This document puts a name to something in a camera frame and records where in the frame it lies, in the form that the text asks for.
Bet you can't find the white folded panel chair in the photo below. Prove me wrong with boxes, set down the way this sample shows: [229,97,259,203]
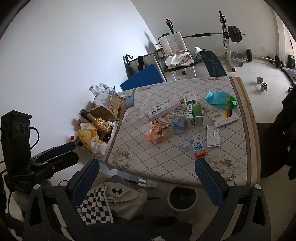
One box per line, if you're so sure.
[123,53,167,82]

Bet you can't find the floral checked tablecloth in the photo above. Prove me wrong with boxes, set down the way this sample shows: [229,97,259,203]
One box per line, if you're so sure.
[103,76,250,188]

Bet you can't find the white barbell rack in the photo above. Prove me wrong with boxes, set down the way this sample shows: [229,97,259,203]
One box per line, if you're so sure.
[218,11,237,73]

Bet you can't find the white round trash bin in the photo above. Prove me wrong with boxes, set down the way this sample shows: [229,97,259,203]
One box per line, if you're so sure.
[167,186,198,211]

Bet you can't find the small silver blister pack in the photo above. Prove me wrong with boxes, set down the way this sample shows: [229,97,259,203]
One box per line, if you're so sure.
[177,137,191,149]

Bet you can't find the black cable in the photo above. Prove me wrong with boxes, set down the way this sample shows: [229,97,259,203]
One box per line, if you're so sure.
[28,126,40,151]

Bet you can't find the orange clear plastic wrapper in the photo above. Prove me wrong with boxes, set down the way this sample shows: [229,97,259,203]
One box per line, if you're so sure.
[143,125,172,145]

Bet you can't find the dark cloth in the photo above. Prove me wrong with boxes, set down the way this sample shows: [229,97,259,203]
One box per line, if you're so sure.
[275,85,296,181]

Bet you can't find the red-capped dark bottle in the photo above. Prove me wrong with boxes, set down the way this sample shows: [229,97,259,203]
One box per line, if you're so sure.
[70,135,84,147]

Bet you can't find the gold textured bottle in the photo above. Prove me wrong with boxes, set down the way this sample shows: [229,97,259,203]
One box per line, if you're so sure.
[79,109,112,134]

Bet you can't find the blue grey box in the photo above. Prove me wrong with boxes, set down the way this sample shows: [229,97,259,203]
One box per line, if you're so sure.
[124,94,135,109]

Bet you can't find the green and white medicine box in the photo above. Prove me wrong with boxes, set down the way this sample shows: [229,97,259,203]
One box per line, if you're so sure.
[186,103,204,127]

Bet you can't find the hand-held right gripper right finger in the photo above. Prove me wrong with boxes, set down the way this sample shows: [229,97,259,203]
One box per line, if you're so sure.
[195,158,271,241]

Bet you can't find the blue tissue packet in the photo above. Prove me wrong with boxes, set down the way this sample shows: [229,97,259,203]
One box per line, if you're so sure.
[171,115,187,133]

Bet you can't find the white padded chair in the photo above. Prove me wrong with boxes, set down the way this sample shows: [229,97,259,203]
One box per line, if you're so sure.
[158,32,197,81]

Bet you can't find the white plastic bottles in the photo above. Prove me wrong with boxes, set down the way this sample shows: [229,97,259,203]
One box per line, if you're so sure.
[90,82,110,95]

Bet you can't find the white box with striped corner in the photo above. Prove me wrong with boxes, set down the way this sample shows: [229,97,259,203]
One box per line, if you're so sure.
[211,109,240,128]

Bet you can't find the yellow plastic bag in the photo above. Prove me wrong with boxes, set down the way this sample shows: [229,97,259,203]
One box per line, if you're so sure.
[77,122,108,156]

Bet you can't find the beige cloth bag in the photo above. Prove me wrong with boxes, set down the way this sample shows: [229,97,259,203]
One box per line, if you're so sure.
[164,49,195,67]

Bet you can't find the brown cardboard box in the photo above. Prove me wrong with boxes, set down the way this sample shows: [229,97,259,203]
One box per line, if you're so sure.
[89,86,121,121]

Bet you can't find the dark padded weight bench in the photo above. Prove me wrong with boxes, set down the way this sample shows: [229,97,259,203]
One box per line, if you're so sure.
[199,51,228,77]

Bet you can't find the cream checkered tote bag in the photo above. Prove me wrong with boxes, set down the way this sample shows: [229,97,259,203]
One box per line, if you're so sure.
[76,181,148,225]

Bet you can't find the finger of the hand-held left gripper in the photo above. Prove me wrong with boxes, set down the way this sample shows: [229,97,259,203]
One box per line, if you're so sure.
[30,141,77,163]
[41,152,79,179]

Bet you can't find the large silver blister pack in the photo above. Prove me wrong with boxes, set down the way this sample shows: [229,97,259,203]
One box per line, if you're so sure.
[206,125,221,148]

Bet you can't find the white and blue medicine box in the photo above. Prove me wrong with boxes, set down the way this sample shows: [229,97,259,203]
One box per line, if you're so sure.
[182,92,199,106]

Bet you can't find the curl bar with black plates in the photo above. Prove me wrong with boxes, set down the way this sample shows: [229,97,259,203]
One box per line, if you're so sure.
[245,48,282,69]

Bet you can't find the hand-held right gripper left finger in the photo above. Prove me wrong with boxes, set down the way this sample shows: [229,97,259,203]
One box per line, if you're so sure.
[23,158,100,241]

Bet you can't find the barbell with black plates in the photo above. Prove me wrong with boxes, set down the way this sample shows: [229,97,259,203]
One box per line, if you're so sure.
[182,25,246,43]

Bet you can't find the blue mat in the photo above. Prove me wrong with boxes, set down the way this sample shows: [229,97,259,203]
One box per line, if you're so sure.
[120,64,165,91]

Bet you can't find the teal and green plastic bag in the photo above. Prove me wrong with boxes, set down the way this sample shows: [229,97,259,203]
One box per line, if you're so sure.
[204,90,239,110]

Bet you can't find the blue white orange packet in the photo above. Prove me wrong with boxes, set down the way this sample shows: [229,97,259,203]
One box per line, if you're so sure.
[190,136,207,159]

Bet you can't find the chrome dumbbell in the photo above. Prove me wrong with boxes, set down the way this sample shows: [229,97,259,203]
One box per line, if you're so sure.
[256,76,269,92]

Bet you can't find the long white toothpaste box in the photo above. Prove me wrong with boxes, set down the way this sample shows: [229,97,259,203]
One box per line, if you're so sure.
[147,97,182,121]

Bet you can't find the white plastic bag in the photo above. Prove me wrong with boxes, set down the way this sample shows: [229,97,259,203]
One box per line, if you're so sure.
[93,92,112,108]

